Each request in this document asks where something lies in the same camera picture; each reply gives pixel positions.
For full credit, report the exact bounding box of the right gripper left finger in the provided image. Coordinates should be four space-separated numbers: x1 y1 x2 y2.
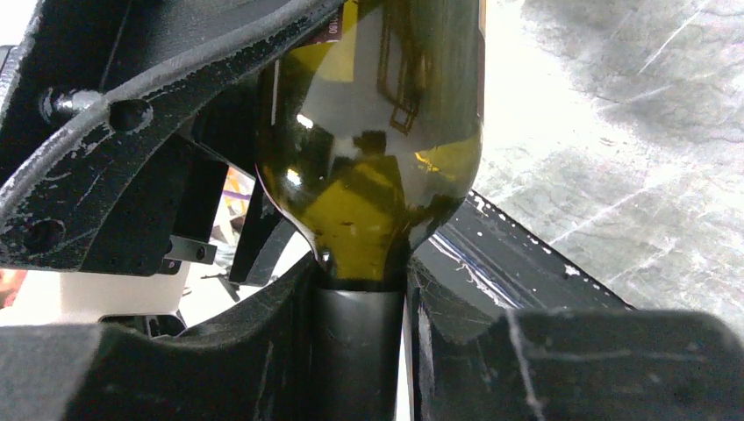
1 255 316 420

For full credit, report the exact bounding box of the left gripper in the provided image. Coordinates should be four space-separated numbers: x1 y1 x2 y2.
1 1 339 285

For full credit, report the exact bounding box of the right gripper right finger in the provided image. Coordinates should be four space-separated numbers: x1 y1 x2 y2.
408 260 743 420

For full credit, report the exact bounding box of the green wine bottle silver cap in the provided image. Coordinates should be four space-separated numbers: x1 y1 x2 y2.
256 0 483 420

